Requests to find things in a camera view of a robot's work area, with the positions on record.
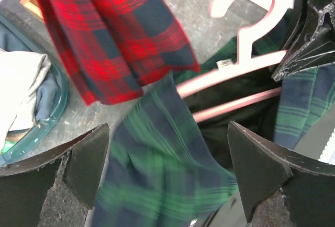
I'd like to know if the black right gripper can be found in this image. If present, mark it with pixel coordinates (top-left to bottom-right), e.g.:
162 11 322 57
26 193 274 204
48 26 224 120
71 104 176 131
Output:
272 0 334 82

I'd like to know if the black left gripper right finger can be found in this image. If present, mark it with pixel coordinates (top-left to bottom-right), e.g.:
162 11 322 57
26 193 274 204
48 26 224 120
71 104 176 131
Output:
228 121 334 227

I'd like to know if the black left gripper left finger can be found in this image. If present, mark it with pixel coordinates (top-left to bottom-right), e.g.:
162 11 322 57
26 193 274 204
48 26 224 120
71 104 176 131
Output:
1 123 109 227

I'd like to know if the green plaid garment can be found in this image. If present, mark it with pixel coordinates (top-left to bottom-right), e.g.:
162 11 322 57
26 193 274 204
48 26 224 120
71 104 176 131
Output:
91 9 335 227

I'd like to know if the thick pink plastic hanger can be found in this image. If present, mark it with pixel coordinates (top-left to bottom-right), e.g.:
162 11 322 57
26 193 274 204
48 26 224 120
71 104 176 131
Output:
175 0 304 123

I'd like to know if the red navy plaid skirt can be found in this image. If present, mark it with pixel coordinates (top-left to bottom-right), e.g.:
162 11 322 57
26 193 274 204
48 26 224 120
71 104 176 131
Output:
45 0 199 105

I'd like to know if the beige mesh garment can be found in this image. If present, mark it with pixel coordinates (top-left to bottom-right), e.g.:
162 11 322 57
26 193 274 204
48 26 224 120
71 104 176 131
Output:
5 129 30 142

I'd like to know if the blue-grey garment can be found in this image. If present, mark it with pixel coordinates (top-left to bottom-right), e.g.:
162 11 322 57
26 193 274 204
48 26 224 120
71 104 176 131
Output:
1 24 58 120

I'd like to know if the grey t-shirt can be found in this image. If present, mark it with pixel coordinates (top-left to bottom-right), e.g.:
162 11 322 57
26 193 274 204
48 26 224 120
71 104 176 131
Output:
1 49 51 149

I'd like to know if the teal plastic basin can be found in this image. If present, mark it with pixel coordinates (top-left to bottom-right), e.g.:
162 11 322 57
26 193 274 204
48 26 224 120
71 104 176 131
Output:
1 16 68 166

